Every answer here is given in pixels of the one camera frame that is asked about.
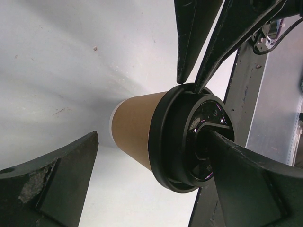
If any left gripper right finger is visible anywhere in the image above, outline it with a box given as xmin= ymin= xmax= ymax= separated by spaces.
xmin=206 ymin=131 xmax=303 ymax=227

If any single black cup lid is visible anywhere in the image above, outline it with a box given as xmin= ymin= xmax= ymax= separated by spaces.
xmin=148 ymin=83 xmax=236 ymax=193

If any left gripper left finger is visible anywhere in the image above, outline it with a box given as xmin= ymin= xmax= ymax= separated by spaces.
xmin=0 ymin=131 xmax=98 ymax=227

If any single brown paper cup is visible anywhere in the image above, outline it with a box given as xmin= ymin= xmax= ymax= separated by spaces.
xmin=109 ymin=92 xmax=166 ymax=171

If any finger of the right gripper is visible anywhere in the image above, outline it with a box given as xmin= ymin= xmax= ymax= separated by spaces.
xmin=194 ymin=0 xmax=286 ymax=94
xmin=174 ymin=0 xmax=223 ymax=84

